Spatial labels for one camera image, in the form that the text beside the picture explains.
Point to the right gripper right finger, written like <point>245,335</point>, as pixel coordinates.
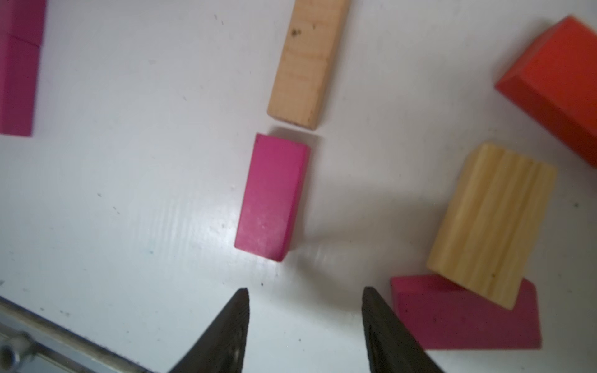
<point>390,346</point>

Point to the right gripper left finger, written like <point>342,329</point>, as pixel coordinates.
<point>221,348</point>

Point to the magenta block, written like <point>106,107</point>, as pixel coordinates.
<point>271,197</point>
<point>24,19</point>
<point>444,316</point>
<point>19,69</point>

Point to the red block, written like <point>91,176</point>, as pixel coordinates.
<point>554,82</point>

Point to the small natural wood block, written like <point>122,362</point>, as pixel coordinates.
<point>492,223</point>

